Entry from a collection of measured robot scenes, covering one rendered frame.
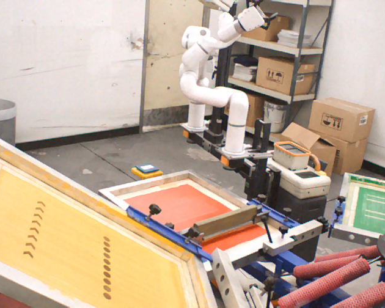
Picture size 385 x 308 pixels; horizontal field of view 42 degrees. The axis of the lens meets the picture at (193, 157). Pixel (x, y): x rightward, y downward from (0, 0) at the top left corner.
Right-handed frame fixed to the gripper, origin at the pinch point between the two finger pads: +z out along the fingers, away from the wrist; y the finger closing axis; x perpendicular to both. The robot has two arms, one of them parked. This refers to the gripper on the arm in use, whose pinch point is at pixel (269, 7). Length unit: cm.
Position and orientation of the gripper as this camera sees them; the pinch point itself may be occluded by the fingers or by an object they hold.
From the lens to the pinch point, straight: 239.0
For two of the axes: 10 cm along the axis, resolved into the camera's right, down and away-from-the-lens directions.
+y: 6.0, 7.2, 3.5
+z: 7.4, -3.3, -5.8
